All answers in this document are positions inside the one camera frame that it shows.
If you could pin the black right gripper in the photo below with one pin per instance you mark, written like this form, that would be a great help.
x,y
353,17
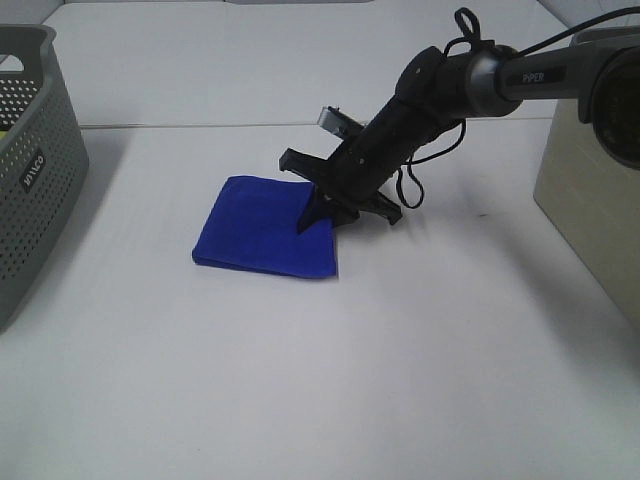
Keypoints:
x,y
348,182

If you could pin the blue towel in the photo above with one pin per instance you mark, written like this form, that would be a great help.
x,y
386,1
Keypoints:
x,y
252,226

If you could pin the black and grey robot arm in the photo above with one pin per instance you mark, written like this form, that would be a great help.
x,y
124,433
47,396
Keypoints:
x,y
436,93

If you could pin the beige plastic storage bin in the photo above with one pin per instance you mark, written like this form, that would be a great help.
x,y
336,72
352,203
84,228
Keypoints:
x,y
592,200

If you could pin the grey perforated basket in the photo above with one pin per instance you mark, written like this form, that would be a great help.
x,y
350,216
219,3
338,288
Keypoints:
x,y
44,161

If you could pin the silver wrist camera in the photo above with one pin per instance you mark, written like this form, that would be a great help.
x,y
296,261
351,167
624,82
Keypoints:
x,y
334,121

